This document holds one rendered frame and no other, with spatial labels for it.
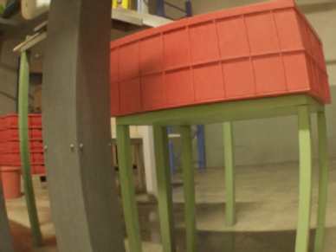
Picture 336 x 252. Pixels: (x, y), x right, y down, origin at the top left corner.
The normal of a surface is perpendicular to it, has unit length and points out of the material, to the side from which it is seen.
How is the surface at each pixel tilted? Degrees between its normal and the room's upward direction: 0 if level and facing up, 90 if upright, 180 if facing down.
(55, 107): 90
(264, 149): 90
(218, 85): 90
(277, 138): 90
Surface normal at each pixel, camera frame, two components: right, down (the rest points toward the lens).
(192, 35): -0.58, 0.00
